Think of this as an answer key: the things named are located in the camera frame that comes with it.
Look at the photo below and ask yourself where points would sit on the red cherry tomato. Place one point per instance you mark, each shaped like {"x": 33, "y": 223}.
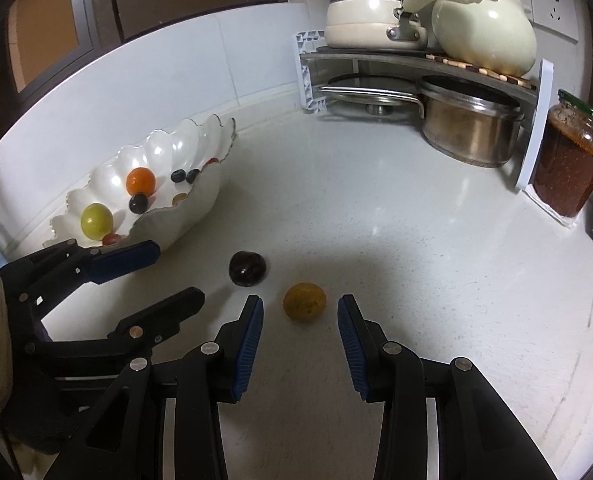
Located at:
{"x": 211, "y": 161}
{"x": 111, "y": 239}

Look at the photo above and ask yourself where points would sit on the white scalloped bowl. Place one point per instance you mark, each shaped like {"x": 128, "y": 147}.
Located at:
{"x": 176, "y": 145}

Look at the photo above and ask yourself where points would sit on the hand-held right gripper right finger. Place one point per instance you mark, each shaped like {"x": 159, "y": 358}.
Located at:
{"x": 351, "y": 340}

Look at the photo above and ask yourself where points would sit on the wooden bead trivet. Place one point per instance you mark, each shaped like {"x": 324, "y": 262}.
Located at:
{"x": 496, "y": 76}

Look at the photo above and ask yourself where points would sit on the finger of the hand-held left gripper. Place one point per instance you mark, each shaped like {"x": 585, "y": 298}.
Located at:
{"x": 126, "y": 260}
{"x": 176, "y": 305}

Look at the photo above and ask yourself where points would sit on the glass pot lid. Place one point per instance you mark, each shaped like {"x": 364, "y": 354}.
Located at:
{"x": 371, "y": 91}

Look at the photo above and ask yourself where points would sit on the green tomato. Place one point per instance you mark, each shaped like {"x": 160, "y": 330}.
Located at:
{"x": 96, "y": 221}

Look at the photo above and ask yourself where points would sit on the cream saucepan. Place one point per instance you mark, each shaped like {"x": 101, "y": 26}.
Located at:
{"x": 356, "y": 22}

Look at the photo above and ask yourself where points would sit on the red sauce glass jar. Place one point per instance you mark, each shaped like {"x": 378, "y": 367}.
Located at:
{"x": 569, "y": 165}

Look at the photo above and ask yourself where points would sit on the blueberry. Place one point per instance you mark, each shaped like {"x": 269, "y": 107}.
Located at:
{"x": 192, "y": 176}
{"x": 178, "y": 176}

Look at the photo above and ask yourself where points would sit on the yellow-brown grape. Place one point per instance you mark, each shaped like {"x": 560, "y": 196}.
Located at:
{"x": 180, "y": 198}
{"x": 304, "y": 301}

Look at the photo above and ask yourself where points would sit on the small orange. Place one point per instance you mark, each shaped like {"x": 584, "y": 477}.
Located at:
{"x": 140, "y": 181}

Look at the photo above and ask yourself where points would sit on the grey corner shelf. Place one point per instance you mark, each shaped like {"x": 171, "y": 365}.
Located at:
{"x": 536, "y": 130}

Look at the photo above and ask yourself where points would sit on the dark purple grape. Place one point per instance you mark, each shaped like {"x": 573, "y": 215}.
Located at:
{"x": 247, "y": 269}
{"x": 138, "y": 203}

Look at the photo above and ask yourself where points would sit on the cream kettle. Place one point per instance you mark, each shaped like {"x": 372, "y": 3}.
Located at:
{"x": 481, "y": 30}

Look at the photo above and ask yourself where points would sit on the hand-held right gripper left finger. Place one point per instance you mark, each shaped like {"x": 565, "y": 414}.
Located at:
{"x": 249, "y": 340}

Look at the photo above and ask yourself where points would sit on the brown window frame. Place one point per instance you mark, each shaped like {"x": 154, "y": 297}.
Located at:
{"x": 106, "y": 5}

